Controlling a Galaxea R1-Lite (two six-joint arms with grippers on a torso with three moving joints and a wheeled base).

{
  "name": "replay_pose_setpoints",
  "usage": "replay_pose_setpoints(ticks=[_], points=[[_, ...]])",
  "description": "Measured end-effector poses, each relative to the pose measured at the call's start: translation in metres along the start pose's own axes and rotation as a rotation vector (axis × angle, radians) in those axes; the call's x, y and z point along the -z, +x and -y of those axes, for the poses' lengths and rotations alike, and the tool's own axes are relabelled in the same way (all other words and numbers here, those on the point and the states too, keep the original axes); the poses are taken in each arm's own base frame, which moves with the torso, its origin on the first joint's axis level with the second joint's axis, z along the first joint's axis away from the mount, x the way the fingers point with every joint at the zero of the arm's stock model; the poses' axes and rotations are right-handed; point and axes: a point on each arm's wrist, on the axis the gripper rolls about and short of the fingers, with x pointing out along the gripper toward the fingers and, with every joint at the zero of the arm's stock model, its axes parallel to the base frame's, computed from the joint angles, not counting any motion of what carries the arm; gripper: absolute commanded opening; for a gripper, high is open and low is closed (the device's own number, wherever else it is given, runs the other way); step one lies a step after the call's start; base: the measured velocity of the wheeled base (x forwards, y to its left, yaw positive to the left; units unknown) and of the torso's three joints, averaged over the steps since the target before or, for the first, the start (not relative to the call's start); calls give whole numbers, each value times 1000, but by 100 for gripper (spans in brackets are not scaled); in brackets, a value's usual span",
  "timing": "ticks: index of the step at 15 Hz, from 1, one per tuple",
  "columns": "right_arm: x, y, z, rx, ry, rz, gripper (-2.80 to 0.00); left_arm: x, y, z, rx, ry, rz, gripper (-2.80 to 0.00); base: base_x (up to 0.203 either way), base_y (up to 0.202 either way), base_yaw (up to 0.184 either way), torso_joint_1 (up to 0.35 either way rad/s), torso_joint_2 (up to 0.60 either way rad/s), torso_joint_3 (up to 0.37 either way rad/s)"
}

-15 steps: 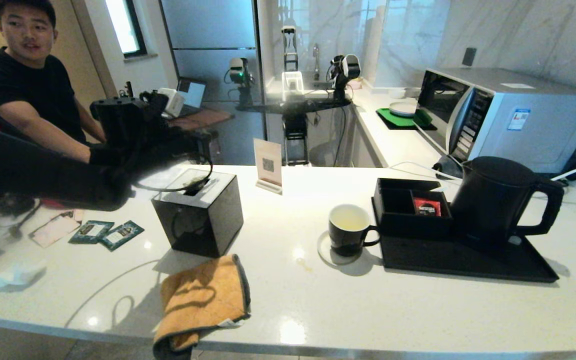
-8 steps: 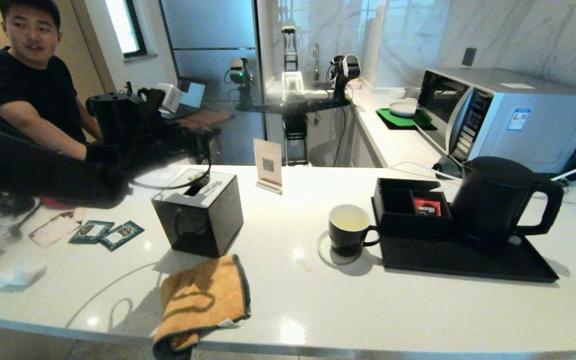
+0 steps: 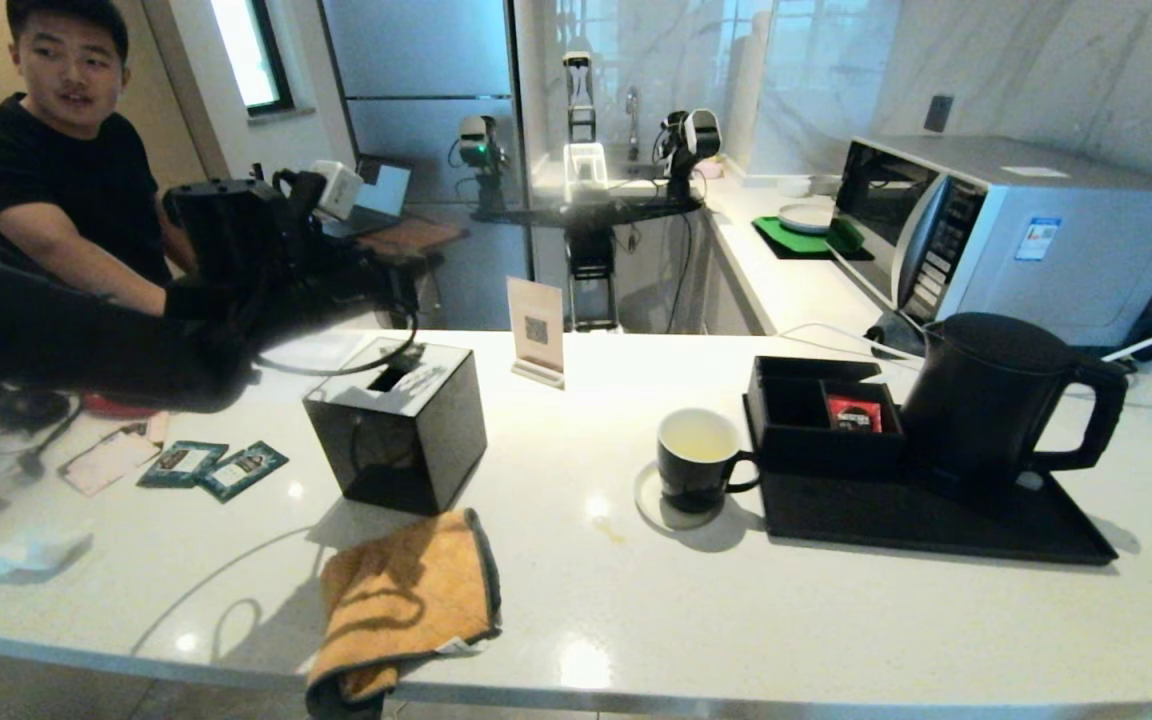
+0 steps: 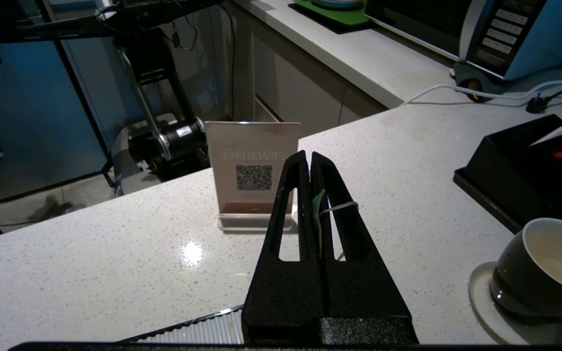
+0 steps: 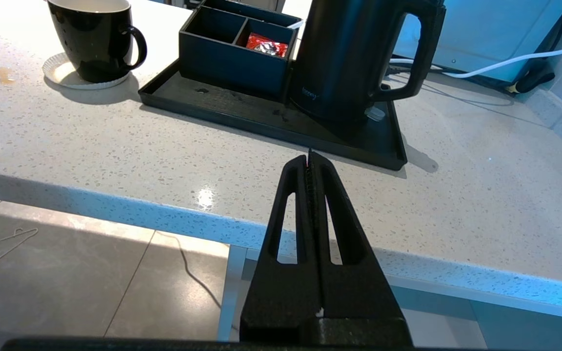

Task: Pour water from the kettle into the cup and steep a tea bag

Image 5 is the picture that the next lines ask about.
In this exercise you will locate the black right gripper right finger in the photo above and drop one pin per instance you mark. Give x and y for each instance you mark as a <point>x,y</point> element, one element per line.
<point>359,292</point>

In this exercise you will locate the white counter side panel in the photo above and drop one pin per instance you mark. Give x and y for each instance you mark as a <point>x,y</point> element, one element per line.
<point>232,292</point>

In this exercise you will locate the black serving tray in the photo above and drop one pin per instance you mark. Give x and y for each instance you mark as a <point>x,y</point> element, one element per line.
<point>242,112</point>

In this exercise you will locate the white paper sachet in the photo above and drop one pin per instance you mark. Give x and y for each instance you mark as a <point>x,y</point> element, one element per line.
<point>295,24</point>

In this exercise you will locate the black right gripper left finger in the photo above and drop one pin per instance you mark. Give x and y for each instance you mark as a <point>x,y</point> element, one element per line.
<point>281,292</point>

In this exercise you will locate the black sachet organiser box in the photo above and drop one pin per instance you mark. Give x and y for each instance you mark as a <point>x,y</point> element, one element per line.
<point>227,63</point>

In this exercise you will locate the silver microwave oven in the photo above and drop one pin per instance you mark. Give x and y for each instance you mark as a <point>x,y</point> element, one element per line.
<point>486,34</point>

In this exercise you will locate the black kettle base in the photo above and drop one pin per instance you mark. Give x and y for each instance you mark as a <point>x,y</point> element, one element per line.
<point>374,113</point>

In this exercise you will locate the red snack packet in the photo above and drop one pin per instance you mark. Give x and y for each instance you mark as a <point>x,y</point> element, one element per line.
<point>266,46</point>

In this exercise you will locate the black electric kettle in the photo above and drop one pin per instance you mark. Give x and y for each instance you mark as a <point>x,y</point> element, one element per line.
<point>344,58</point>

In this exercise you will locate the black mug white inside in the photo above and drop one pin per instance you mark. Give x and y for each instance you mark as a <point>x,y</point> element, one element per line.
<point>95,44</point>

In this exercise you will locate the white round coaster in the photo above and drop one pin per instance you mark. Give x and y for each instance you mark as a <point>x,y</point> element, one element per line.
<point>56,70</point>

